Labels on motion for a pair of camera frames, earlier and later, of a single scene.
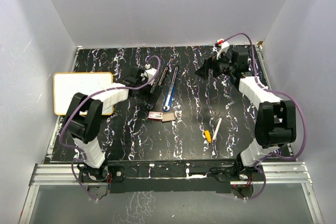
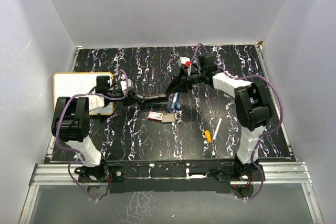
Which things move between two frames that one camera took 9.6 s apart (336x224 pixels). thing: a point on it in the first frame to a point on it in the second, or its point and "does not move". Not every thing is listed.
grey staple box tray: [168, 116] does not move
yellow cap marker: [208, 136] does not move
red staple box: [155, 115] does not move
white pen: [218, 125] does not move
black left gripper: [147, 95] to [130, 98]
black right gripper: [210, 63] to [180, 84]
